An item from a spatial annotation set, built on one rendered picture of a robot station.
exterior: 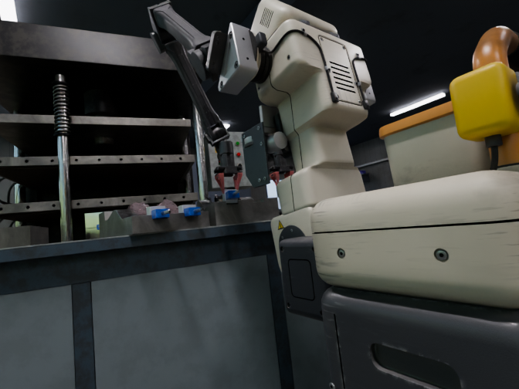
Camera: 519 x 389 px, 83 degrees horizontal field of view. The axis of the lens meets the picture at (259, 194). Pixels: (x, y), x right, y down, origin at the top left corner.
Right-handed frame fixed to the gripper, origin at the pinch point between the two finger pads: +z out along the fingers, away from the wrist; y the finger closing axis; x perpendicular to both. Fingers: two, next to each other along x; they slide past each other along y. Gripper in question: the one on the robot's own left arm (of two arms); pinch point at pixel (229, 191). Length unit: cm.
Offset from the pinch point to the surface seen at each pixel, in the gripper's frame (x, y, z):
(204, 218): 5.5, 11.9, 10.3
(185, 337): 2, 20, 49
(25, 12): -220, 135, -236
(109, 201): -79, 50, -11
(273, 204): 1.5, -17.1, 6.3
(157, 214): 13.7, 27.4, 8.5
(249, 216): 1.3, -6.2, 10.4
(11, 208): -79, 95, -10
